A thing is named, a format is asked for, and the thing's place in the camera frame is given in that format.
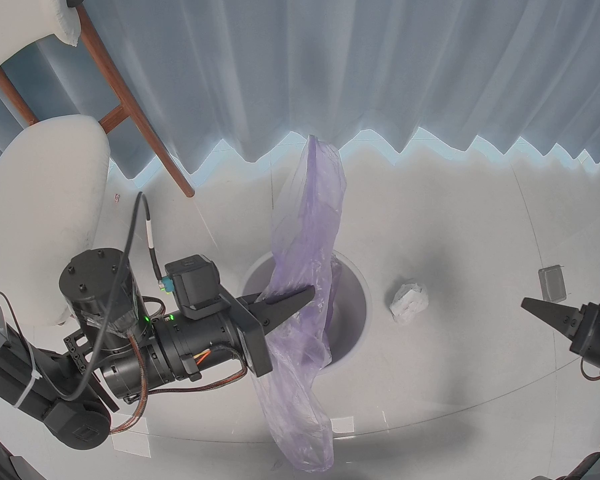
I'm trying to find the crumpled white paper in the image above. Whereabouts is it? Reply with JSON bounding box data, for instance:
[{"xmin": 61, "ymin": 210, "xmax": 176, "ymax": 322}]
[{"xmin": 389, "ymin": 282, "xmax": 428, "ymax": 325}]

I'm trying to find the white cushioned wooden chair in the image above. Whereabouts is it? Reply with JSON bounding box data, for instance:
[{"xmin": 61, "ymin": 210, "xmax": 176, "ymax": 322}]
[{"xmin": 0, "ymin": 0, "xmax": 196, "ymax": 326}]

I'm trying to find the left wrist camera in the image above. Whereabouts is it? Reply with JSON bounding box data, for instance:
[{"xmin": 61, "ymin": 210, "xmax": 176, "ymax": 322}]
[{"xmin": 164, "ymin": 254, "xmax": 232, "ymax": 322}]

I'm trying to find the pale blue curtain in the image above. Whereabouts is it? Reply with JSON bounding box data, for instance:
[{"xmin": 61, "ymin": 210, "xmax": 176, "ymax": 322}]
[{"xmin": 0, "ymin": 0, "xmax": 600, "ymax": 179}]

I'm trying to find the white trash bin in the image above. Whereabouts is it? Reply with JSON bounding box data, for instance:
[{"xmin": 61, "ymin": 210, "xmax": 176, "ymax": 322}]
[{"xmin": 240, "ymin": 249, "xmax": 373, "ymax": 369}]

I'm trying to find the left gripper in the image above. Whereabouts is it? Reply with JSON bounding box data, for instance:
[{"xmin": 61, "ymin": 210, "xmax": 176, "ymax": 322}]
[{"xmin": 152, "ymin": 284, "xmax": 317, "ymax": 383}]

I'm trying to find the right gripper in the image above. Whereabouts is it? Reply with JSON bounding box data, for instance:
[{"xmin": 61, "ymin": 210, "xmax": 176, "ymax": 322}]
[{"xmin": 521, "ymin": 297, "xmax": 600, "ymax": 370}]

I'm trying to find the black cable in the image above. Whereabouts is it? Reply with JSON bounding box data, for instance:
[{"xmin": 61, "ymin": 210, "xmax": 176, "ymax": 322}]
[{"xmin": 27, "ymin": 191, "xmax": 177, "ymax": 403}]

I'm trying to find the purple plastic bag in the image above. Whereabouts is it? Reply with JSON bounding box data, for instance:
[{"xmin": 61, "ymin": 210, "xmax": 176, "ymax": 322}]
[{"xmin": 254, "ymin": 134, "xmax": 348, "ymax": 473}]

